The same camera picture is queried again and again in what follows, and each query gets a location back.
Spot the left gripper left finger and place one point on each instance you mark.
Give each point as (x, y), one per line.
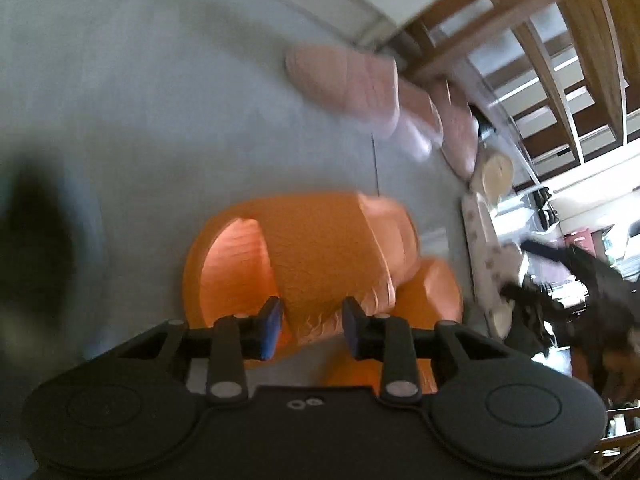
(235, 340)

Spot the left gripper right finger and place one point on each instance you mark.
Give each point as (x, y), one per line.
(388, 341)

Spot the cream heart slide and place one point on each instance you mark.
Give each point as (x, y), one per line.
(493, 175)
(493, 264)

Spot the pink plush slipper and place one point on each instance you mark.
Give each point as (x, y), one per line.
(459, 128)
(367, 89)

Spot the black white laced sneaker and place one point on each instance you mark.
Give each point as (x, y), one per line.
(535, 316)

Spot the brown wooden shoe rack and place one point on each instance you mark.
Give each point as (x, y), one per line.
(555, 83)

